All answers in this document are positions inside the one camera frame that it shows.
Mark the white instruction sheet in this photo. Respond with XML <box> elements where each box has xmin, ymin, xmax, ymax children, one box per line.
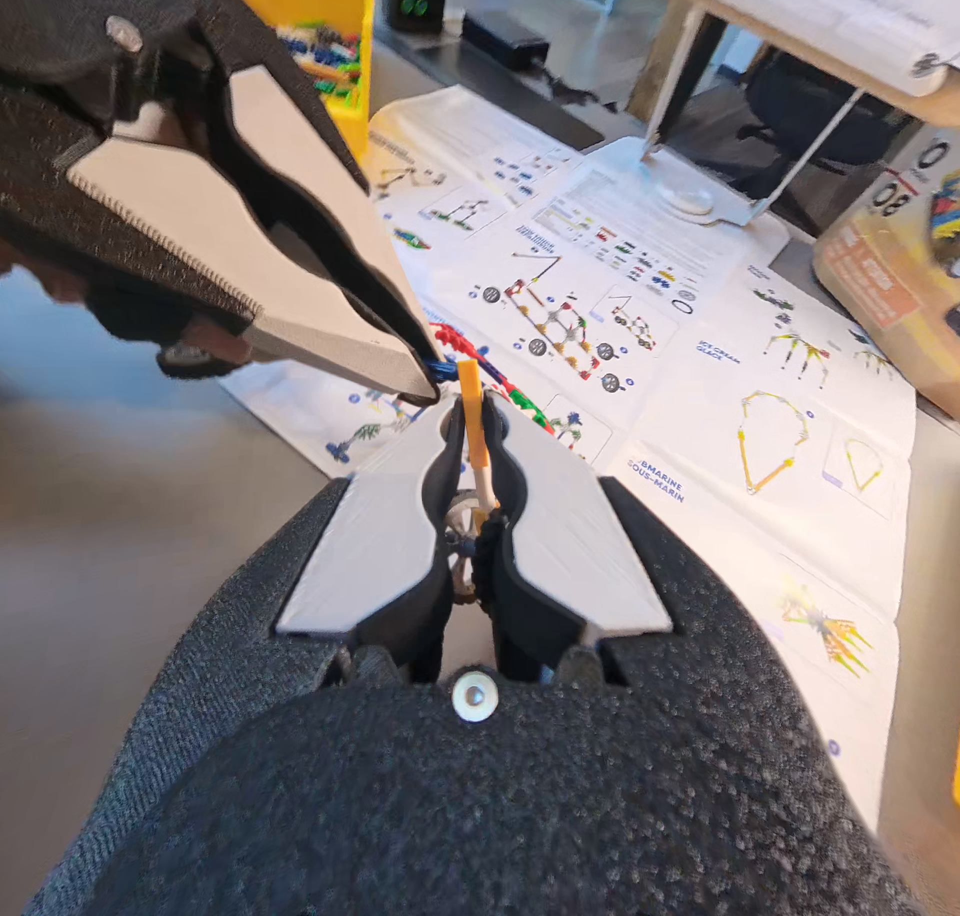
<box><xmin>225</xmin><ymin>88</ymin><xmax>919</xmax><ymax>827</ymax></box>

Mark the person's left hand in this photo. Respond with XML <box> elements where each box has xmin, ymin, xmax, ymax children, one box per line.
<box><xmin>0</xmin><ymin>238</ymin><xmax>259</xmax><ymax>382</ymax></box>

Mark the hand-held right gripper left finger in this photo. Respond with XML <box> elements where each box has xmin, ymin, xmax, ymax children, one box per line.
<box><xmin>275</xmin><ymin>394</ymin><xmax>469</xmax><ymax>677</ymax></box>

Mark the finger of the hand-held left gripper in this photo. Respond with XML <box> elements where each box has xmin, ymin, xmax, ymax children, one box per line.
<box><xmin>207</xmin><ymin>64</ymin><xmax>442</xmax><ymax>392</ymax></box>
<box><xmin>68</xmin><ymin>133</ymin><xmax>439</xmax><ymax>404</ymax></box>

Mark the black office chair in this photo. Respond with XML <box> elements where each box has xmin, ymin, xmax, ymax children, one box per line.
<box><xmin>740</xmin><ymin>49</ymin><xmax>904</xmax><ymax>170</ymax></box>

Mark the wooden clipboard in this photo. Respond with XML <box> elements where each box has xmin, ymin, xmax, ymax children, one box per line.
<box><xmin>630</xmin><ymin>0</ymin><xmax>960</xmax><ymax>130</ymax></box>

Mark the colourful construction toy model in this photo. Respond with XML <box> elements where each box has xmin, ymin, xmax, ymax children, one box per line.
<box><xmin>425</xmin><ymin>321</ymin><xmax>559</xmax><ymax>605</ymax></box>

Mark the toy packaging bag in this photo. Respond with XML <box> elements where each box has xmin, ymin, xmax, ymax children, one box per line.
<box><xmin>815</xmin><ymin>129</ymin><xmax>960</xmax><ymax>418</ymax></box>

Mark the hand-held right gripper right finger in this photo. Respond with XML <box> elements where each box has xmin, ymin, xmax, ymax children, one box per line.
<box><xmin>483</xmin><ymin>391</ymin><xmax>673</xmax><ymax>677</ymax></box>

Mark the black power adapter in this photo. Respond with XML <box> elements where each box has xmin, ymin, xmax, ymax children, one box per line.
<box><xmin>461</xmin><ymin>9</ymin><xmax>550</xmax><ymax>73</ymax></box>

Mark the pile of loose toy pieces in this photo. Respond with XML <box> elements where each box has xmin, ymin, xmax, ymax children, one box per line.
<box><xmin>278</xmin><ymin>19</ymin><xmax>366</xmax><ymax>103</ymax></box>

